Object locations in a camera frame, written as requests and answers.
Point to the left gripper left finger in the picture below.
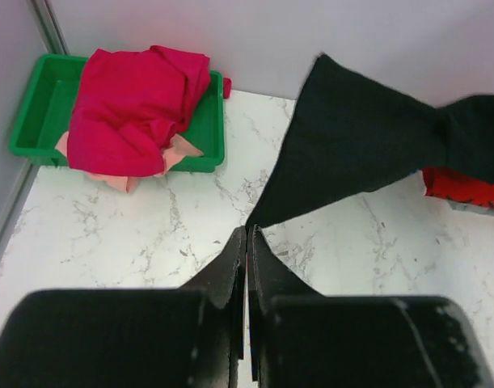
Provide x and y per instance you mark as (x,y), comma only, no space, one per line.
(191,336)

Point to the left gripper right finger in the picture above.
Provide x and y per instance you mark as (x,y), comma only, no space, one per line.
(302,338)

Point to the peach pink t shirt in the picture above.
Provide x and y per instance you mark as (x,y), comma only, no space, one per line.
(177,150)

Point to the black t shirt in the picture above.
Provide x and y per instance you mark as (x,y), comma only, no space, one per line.
(350,134)

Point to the magenta t shirt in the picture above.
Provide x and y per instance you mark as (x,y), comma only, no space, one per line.
(129,105)

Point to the green plastic tray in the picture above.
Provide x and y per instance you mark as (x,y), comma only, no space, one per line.
(48,99)

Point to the folded red t shirt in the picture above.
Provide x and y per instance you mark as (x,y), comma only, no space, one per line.
(447,184)

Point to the left aluminium frame post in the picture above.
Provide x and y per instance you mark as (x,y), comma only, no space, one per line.
(48,26)

